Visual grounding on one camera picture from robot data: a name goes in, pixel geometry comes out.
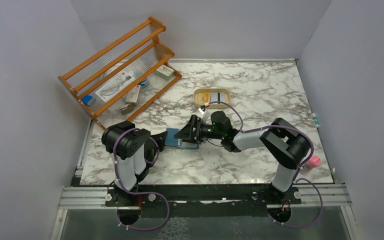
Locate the orange wooden rack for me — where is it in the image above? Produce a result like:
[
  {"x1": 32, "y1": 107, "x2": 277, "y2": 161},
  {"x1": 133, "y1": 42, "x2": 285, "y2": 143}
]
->
[{"x1": 58, "y1": 16, "x2": 182, "y2": 130}]

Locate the long clear packaged item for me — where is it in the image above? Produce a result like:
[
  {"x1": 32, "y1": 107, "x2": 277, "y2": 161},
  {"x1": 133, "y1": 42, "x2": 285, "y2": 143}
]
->
[{"x1": 94, "y1": 70, "x2": 136, "y2": 102}]

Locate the beige oval tray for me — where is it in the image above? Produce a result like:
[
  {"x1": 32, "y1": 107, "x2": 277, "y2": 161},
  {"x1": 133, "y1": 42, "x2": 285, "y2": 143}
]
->
[{"x1": 193, "y1": 88, "x2": 232, "y2": 109}]

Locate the small white green box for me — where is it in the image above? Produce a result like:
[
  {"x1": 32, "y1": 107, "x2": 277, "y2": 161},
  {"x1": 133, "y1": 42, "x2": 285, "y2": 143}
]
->
[{"x1": 154, "y1": 64, "x2": 175, "y2": 80}]

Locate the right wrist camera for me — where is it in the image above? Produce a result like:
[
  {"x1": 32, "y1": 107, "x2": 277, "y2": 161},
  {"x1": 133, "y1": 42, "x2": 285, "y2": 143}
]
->
[{"x1": 198, "y1": 105, "x2": 210, "y2": 118}]

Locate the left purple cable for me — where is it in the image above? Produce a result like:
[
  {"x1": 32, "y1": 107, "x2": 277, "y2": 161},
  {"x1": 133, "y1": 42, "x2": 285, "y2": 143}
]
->
[{"x1": 111, "y1": 127, "x2": 171, "y2": 232}]

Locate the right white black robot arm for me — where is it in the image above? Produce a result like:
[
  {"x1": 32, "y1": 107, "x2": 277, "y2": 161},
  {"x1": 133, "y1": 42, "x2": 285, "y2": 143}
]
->
[{"x1": 174, "y1": 111, "x2": 314, "y2": 204}]

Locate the blue cap item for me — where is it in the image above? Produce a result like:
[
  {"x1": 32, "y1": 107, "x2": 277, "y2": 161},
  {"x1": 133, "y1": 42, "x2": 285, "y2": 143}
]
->
[{"x1": 81, "y1": 95, "x2": 96, "y2": 107}]

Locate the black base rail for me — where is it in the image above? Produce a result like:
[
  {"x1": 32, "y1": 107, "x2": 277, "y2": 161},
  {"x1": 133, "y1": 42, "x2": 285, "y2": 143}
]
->
[{"x1": 104, "y1": 183, "x2": 302, "y2": 218}]

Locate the blue leather card holder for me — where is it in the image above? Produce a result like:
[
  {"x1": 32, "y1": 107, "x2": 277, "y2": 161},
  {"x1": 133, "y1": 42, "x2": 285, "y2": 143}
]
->
[{"x1": 165, "y1": 128, "x2": 199, "y2": 150}]

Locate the green white item at edge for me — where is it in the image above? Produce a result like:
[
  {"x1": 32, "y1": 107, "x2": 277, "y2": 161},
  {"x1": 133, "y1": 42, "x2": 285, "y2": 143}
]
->
[{"x1": 312, "y1": 112, "x2": 320, "y2": 128}]

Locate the small blue white jar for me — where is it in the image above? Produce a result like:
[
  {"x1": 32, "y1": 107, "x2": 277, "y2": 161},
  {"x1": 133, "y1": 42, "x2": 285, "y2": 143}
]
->
[{"x1": 139, "y1": 78, "x2": 148, "y2": 88}]

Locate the grey metal clip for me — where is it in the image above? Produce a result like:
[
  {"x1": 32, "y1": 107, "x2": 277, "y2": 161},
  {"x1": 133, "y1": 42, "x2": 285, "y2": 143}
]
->
[{"x1": 119, "y1": 103, "x2": 136, "y2": 115}]

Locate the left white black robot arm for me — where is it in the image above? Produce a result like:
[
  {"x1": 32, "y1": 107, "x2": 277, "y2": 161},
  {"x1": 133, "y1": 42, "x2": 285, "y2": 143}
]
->
[{"x1": 101, "y1": 121, "x2": 168, "y2": 206}]

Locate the pink bottle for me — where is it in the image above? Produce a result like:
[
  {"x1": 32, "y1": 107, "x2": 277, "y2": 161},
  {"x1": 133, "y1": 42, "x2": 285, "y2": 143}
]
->
[{"x1": 301, "y1": 155, "x2": 322, "y2": 173}]

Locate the small white red box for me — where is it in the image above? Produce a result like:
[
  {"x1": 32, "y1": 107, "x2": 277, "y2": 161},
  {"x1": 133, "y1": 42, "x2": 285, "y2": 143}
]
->
[{"x1": 125, "y1": 84, "x2": 142, "y2": 105}]

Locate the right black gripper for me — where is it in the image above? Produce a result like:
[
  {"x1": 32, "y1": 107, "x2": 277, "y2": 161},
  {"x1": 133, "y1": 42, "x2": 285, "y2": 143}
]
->
[{"x1": 174, "y1": 114, "x2": 224, "y2": 145}]

